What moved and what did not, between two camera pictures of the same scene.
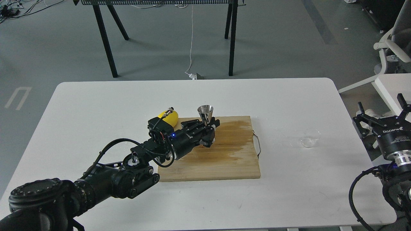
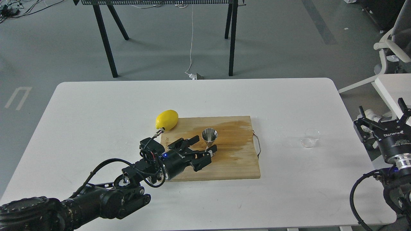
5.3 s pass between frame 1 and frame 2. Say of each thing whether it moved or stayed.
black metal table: stayed
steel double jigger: moved
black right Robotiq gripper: stayed
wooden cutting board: stayed
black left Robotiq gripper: moved
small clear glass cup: stayed
